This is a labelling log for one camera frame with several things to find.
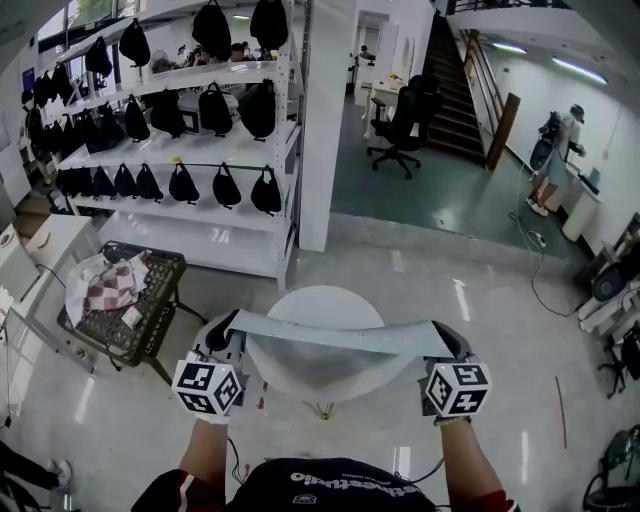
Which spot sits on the white desk frame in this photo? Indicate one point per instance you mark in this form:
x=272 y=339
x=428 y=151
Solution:
x=595 y=317

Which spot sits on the white power strip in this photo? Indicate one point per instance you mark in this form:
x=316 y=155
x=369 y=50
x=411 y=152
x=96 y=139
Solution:
x=537 y=238

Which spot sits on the yellow flower bunch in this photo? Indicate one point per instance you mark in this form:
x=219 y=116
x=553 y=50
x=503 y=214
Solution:
x=395 y=76

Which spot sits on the white cabinet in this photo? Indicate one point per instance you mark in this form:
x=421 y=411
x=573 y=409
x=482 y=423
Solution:
x=65 y=235

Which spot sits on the black oval device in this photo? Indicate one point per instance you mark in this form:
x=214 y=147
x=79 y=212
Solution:
x=607 y=287

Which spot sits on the black mezzanine railing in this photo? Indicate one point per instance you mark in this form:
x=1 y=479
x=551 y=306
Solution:
x=500 y=5

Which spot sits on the white box appliance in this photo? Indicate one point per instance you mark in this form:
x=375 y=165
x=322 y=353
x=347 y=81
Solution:
x=15 y=270

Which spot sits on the red checked cloth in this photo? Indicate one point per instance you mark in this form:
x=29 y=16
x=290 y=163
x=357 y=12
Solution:
x=110 y=290

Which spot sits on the black office chair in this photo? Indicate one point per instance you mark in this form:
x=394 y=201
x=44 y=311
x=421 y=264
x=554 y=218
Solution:
x=407 y=120

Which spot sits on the yellow banana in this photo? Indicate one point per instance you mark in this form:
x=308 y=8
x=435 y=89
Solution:
x=46 y=240

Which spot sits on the grey equipment case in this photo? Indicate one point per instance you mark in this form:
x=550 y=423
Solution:
x=190 y=107

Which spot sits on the person's black and red shirt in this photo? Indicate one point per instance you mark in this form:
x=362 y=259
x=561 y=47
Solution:
x=325 y=487

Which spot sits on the white desk with curved legs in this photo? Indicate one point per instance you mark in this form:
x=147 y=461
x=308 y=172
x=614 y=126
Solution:
x=385 y=89

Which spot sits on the white round table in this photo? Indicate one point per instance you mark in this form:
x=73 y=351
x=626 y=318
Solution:
x=325 y=305

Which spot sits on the blue wall poster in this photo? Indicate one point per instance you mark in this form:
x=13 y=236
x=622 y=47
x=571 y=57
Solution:
x=28 y=79

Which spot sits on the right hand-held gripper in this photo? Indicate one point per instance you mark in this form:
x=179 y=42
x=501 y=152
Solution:
x=457 y=390

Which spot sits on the checkered folded cloths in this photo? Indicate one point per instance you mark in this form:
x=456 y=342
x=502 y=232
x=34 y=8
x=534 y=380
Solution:
x=75 y=290

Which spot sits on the dark wooden staircase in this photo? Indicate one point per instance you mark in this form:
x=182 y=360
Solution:
x=450 y=100

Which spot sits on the white counter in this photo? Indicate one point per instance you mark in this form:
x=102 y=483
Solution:
x=580 y=215

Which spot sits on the person's right forearm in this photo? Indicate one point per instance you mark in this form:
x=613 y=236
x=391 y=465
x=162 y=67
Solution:
x=467 y=460

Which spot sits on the small white packet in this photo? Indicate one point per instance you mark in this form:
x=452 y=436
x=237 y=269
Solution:
x=131 y=317

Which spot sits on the white desk fan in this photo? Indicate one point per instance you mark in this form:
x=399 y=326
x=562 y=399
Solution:
x=159 y=59

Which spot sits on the rows of black bags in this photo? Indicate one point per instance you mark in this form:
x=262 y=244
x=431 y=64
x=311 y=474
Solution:
x=267 y=20

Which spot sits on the white metal shelving rack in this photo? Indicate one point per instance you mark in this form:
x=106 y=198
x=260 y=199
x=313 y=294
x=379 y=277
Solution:
x=200 y=245

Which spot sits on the black rolling chair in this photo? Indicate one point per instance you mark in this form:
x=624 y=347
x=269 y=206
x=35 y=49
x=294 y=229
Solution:
x=625 y=360

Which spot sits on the red floor tape strip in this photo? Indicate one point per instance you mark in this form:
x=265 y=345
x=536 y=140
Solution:
x=561 y=412

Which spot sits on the white square pillar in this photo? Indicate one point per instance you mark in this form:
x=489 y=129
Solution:
x=325 y=150

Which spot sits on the white wristband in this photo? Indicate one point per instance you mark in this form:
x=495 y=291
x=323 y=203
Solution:
x=211 y=420

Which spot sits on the light blue floral tablecloth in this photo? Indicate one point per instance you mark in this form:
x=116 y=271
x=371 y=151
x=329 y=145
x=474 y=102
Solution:
x=340 y=340

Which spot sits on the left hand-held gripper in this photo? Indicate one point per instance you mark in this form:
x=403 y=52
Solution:
x=210 y=385

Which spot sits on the person's left forearm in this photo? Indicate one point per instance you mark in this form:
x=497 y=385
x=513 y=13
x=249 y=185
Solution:
x=205 y=450

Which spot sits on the large glass window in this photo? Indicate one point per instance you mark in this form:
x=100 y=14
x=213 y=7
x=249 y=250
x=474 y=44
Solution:
x=90 y=7

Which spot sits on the brown wooden stair handrail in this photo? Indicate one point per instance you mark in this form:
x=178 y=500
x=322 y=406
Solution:
x=505 y=130

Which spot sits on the wall tube light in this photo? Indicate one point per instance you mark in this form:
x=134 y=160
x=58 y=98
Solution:
x=510 y=48
x=580 y=70

